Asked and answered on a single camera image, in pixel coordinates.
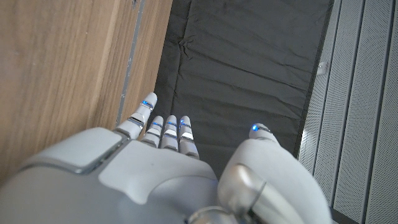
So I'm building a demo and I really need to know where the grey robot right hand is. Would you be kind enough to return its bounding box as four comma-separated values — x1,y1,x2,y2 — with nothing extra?
0,91,333,224

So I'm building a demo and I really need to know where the black backdrop curtain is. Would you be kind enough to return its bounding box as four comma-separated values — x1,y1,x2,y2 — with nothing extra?
154,0,335,180

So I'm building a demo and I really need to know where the small white clip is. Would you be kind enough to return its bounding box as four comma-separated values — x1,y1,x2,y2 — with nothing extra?
317,61,330,76

